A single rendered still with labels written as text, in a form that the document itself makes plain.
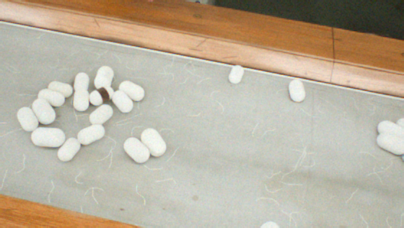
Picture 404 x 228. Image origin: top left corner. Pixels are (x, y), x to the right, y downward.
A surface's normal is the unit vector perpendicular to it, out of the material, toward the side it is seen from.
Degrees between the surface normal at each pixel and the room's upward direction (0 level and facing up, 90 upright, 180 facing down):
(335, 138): 0
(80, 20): 45
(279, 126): 0
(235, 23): 0
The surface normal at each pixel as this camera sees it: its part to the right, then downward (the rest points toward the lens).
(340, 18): 0.08, -0.72
